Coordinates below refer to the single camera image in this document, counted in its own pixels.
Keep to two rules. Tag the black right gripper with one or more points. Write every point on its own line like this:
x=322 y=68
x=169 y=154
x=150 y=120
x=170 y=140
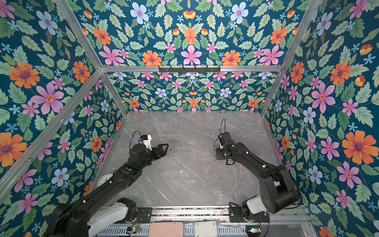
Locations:
x=218 y=155

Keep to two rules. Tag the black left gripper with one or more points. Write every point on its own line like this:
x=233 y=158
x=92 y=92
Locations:
x=162 y=153

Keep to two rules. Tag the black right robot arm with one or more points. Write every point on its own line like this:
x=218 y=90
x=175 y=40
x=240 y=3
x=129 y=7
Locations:
x=277 y=190

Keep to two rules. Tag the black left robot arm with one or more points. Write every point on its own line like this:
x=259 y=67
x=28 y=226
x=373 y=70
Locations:
x=86 y=216

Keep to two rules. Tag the white analog alarm clock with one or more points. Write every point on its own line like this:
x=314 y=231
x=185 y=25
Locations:
x=104 y=179

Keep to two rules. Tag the white box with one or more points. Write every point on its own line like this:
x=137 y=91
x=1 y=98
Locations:
x=205 y=229

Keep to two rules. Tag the green circuit board right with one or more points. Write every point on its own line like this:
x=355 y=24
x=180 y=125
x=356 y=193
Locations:
x=253 y=232

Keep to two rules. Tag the green circuit board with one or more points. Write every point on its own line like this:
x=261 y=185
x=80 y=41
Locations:
x=133 y=230
x=253 y=232

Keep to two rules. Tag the pink box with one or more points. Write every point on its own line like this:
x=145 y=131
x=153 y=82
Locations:
x=166 y=229

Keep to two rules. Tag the green circuit board left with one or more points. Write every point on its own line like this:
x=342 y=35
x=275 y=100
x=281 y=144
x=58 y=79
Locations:
x=133 y=230

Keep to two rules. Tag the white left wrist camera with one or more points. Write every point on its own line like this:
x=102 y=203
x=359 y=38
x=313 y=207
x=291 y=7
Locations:
x=146 y=140

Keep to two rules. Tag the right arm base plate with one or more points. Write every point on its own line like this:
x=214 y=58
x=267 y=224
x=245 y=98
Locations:
x=240 y=214

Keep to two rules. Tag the aluminium front rail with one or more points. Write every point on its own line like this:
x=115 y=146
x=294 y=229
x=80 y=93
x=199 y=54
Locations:
x=293 y=215

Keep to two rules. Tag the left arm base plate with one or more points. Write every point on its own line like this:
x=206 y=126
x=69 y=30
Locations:
x=141 y=215

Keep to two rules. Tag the black wall hook rail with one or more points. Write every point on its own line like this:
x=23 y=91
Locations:
x=188 y=69

